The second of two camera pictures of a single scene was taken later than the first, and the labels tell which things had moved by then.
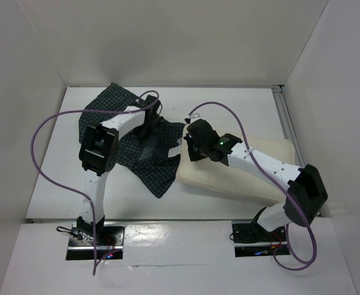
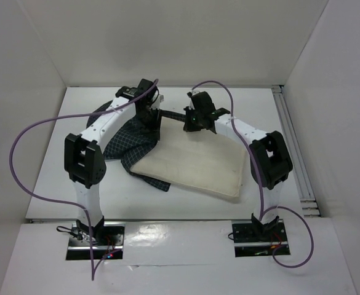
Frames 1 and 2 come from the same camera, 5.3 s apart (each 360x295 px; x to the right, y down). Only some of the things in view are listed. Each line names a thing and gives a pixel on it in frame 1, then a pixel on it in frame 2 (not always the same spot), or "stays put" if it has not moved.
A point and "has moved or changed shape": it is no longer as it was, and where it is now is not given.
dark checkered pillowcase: [144, 153] has moved or changed shape
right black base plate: [252, 240] stays put
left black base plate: [109, 239] stays put
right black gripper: [192, 150] -> [191, 120]
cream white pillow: [242, 177] has moved or changed shape
